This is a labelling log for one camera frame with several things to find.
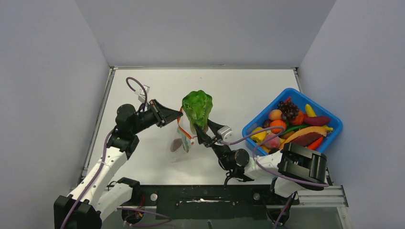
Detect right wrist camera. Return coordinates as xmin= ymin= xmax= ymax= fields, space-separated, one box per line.
xmin=217 ymin=125 xmax=233 ymax=142

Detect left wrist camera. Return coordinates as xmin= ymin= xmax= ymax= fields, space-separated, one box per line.
xmin=135 ymin=84 xmax=150 ymax=103

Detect purple sweet potato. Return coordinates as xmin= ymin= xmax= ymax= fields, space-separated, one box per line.
xmin=303 ymin=116 xmax=330 ymax=126

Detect green chili pepper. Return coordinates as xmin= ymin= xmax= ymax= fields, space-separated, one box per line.
xmin=182 ymin=138 xmax=194 ymax=153

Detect purple grapes bunch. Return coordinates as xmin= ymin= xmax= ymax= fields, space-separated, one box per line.
xmin=277 ymin=101 xmax=300 ymax=122

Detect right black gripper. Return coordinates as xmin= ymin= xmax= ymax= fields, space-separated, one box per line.
xmin=196 ymin=118 xmax=234 ymax=170

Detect orange tangerine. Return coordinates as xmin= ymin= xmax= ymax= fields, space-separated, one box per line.
xmin=270 ymin=120 xmax=287 ymax=134

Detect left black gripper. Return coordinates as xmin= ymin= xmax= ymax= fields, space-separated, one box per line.
xmin=131 ymin=99 xmax=183 ymax=135

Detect yellow bell pepper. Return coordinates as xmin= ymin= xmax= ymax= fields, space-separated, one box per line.
xmin=250 ymin=127 xmax=267 ymax=143

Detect yellow banana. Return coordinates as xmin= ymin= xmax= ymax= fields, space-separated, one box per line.
xmin=305 ymin=104 xmax=317 ymax=117

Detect brown kiwi potato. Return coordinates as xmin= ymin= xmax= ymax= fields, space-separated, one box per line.
xmin=171 ymin=138 xmax=182 ymax=152

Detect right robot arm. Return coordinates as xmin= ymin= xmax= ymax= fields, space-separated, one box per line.
xmin=194 ymin=120 xmax=329 ymax=204

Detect pink peach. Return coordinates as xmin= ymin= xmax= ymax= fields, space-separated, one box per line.
xmin=263 ymin=134 xmax=281 ymax=149

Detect peach apricot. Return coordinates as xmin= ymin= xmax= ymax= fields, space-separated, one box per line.
xmin=268 ymin=109 xmax=283 ymax=121

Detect green lettuce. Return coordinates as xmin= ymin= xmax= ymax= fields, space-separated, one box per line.
xmin=182 ymin=90 xmax=213 ymax=134

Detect clear zip bag orange zipper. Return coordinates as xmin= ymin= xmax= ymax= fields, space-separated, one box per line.
xmin=167 ymin=107 xmax=197 ymax=162

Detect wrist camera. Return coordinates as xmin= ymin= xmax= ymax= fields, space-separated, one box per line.
xmin=135 ymin=84 xmax=150 ymax=103
xmin=217 ymin=125 xmax=233 ymax=142

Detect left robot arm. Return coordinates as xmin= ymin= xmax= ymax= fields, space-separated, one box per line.
xmin=53 ymin=99 xmax=183 ymax=229

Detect blue plastic bin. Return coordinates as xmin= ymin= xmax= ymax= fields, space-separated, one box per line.
xmin=242 ymin=88 xmax=343 ymax=153

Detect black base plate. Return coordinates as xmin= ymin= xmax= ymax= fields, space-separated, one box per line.
xmin=123 ymin=185 xmax=287 ymax=220

